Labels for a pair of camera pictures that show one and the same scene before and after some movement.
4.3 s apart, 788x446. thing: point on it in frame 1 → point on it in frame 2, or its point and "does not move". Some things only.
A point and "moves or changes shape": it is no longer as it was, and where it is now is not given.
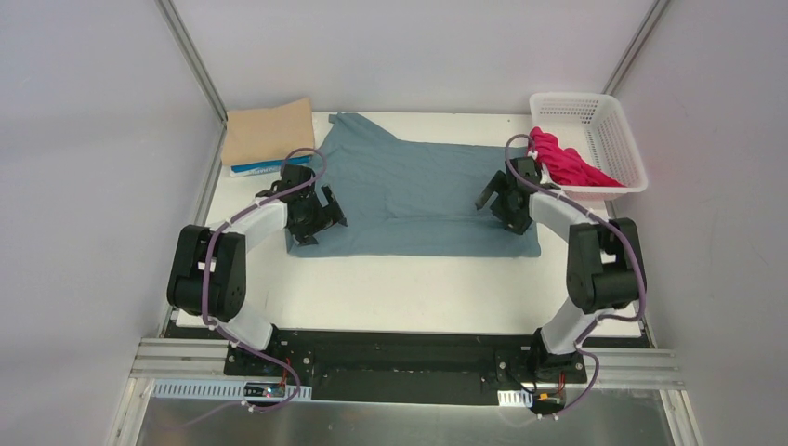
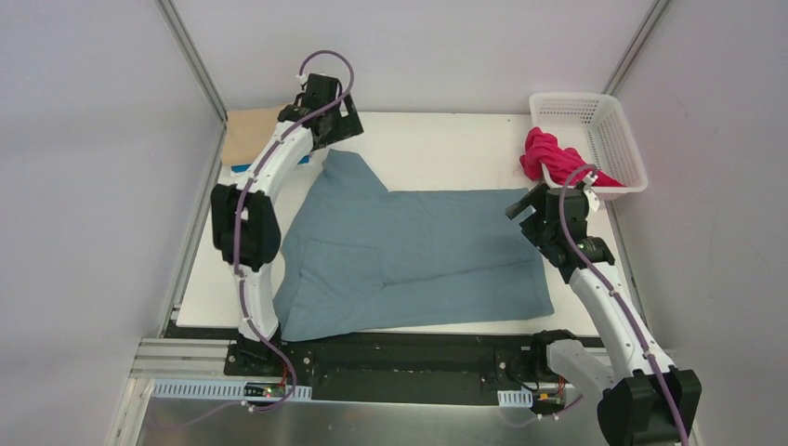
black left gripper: [321, 218] → [339, 123]
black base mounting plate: [400, 367] does not move
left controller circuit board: [263, 389] does not move
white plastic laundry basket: [594, 125] does not move
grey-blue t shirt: [408, 199] moves or changes shape
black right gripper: [500, 199] → [532, 205]
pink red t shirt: [568, 166] does not move
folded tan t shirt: [268, 134] does not move
